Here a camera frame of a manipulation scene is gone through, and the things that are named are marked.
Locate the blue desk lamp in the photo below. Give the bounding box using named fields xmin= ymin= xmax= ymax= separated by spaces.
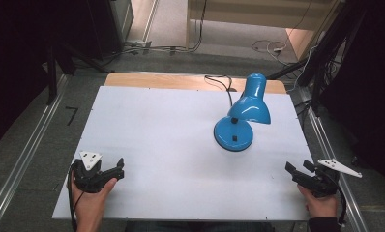
xmin=213 ymin=72 xmax=272 ymax=153

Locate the aluminium floor rail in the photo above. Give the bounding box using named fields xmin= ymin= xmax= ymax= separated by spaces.
xmin=0 ymin=74 xmax=71 ymax=232
xmin=304 ymin=105 xmax=370 ymax=232

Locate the person's right hand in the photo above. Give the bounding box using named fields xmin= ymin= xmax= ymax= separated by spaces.
xmin=297 ymin=185 xmax=339 ymax=220

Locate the black lamp cable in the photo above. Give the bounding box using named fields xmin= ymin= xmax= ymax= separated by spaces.
xmin=204 ymin=74 xmax=239 ymax=108

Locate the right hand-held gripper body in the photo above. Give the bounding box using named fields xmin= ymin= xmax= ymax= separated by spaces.
xmin=298 ymin=159 xmax=364 ymax=198

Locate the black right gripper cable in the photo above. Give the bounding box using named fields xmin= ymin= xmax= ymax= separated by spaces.
xmin=336 ymin=180 xmax=348 ymax=227

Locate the black floor cable bundle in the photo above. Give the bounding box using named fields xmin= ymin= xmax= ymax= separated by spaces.
xmin=109 ymin=0 xmax=209 ymax=61

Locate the black curtain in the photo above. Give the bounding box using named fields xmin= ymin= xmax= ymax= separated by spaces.
xmin=319 ymin=0 xmax=385 ymax=188
xmin=0 ymin=0 xmax=95 ymax=152

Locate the person's left hand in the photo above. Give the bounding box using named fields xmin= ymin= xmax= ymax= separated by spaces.
xmin=66 ymin=170 xmax=118 ymax=223

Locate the light wooden furniture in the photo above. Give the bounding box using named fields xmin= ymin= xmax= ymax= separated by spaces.
xmin=185 ymin=0 xmax=344 ymax=61

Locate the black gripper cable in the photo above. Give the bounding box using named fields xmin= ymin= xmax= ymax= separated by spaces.
xmin=66 ymin=160 xmax=79 ymax=232
xmin=336 ymin=180 xmax=348 ymax=227

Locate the black metal stand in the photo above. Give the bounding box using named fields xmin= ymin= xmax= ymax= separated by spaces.
xmin=267 ymin=0 xmax=366 ymax=114

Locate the grey power strip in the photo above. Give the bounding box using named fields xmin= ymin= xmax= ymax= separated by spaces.
xmin=125 ymin=39 xmax=153 ymax=50

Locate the white floor cable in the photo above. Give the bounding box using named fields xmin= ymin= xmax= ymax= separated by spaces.
xmin=251 ymin=39 xmax=289 ymax=56

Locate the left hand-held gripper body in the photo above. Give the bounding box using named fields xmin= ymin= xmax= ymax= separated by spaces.
xmin=70 ymin=150 xmax=108 ymax=194

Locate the dark cabinet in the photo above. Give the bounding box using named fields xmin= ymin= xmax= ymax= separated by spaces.
xmin=85 ymin=0 xmax=135 ymax=60

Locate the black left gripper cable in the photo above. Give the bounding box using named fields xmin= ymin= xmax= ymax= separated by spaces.
xmin=66 ymin=160 xmax=79 ymax=232

